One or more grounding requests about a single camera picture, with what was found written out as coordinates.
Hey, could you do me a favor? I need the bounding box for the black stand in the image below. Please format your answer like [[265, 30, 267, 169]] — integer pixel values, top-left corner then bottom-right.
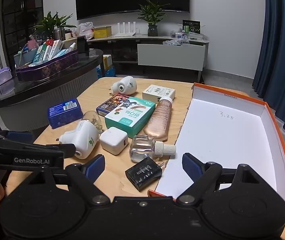
[[77, 36, 88, 54]]

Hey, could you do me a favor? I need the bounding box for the metal tumbler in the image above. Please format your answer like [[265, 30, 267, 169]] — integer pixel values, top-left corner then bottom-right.
[[55, 27, 65, 41]]

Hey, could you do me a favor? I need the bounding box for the white charger cube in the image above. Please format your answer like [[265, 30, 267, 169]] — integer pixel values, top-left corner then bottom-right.
[[99, 127, 128, 155]]

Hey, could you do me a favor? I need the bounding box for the rose gold bottle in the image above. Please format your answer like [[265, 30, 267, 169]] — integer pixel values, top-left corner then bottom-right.
[[143, 96, 174, 141]]

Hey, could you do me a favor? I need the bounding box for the group of toiletry boxes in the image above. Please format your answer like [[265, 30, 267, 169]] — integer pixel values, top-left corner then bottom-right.
[[32, 39, 71, 64]]

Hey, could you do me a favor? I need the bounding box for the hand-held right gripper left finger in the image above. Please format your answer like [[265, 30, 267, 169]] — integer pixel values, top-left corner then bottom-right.
[[27, 154, 111, 205]]

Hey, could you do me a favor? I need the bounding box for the black glass coffee table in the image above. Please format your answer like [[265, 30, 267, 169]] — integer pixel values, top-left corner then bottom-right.
[[0, 48, 104, 133]]

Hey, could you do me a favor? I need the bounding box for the large leafy potted plant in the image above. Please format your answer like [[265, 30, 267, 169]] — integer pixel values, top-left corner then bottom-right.
[[32, 11, 77, 40]]

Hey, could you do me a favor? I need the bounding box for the dark cartoon print box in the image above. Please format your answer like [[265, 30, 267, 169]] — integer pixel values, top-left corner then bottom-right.
[[96, 94, 130, 117]]

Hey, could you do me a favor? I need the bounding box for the pile of small packets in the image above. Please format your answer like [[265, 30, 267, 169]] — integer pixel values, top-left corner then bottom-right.
[[170, 30, 191, 40]]

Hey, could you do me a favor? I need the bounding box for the purple patterned tin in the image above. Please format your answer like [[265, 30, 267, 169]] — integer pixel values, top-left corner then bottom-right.
[[15, 49, 79, 82]]

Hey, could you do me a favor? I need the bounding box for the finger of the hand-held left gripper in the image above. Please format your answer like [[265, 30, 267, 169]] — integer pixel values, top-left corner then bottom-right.
[[0, 139, 76, 158], [0, 128, 33, 143]]

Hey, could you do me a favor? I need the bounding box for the clear refill bottle white cap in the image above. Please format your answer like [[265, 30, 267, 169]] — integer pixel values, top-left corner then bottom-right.
[[129, 135, 177, 163]]

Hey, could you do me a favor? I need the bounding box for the small purple container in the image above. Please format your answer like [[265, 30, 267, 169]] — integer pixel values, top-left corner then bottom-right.
[[0, 67, 12, 85]]

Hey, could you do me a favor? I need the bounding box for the white plastic bag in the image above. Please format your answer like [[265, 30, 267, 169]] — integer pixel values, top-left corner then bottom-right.
[[76, 22, 94, 40]]

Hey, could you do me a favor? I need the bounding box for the pink box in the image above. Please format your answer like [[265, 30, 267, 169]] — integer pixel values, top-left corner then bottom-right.
[[27, 39, 39, 51]]

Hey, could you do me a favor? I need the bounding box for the black charger plug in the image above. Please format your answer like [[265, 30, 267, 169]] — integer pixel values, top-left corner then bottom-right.
[[125, 157, 168, 192]]

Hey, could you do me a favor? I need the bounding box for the potted plant in dark vase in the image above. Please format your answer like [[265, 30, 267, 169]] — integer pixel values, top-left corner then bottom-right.
[[137, 0, 171, 37]]

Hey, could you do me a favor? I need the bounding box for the dark grid window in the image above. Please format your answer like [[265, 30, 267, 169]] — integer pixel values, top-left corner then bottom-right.
[[0, 0, 44, 67]]

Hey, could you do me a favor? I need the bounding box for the clear plastic wrap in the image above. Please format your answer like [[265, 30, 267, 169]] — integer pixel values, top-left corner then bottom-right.
[[163, 39, 183, 47]]

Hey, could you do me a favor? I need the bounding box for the orange white cardboard box lid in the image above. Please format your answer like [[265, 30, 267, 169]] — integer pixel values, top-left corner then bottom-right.
[[147, 82, 285, 222]]

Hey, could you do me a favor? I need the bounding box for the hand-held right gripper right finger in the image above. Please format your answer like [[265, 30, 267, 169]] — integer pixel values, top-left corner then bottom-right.
[[177, 152, 260, 205]]

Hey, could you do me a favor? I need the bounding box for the green and black box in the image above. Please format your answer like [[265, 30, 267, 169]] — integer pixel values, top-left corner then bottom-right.
[[182, 20, 202, 34]]

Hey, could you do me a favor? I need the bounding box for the blue plastic bag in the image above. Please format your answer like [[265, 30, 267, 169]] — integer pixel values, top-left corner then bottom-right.
[[96, 65, 116, 78]]

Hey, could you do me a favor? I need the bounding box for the blue curtain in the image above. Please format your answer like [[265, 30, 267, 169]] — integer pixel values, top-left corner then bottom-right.
[[252, 0, 285, 153]]

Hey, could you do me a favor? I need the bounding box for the white router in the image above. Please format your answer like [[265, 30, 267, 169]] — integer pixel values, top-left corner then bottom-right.
[[114, 22, 136, 37]]

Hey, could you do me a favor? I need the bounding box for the white plug-in vaporizer with bottle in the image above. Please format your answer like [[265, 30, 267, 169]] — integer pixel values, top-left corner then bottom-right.
[[59, 111, 103, 159]]

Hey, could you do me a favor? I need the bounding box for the small white box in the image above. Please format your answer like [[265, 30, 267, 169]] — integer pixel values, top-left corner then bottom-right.
[[142, 84, 176, 101]]

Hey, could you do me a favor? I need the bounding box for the yellow box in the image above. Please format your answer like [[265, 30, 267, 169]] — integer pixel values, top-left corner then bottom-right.
[[93, 26, 112, 39]]

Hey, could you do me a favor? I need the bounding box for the teal and white box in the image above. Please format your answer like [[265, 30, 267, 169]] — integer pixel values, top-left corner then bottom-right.
[[104, 97, 156, 139]]

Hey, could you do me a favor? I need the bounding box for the white tv cabinet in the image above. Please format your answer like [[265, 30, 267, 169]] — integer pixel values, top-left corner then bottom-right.
[[87, 34, 209, 83]]

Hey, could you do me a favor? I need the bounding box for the blue tin box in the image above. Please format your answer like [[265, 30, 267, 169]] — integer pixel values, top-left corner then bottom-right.
[[48, 98, 83, 129]]

